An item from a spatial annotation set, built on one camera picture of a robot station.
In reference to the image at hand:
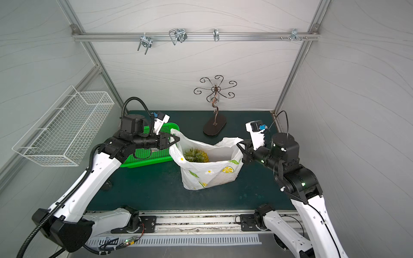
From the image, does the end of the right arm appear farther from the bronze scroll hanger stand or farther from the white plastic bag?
the bronze scroll hanger stand

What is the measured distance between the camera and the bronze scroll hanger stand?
896 millimetres

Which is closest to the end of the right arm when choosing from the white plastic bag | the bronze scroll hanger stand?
the white plastic bag
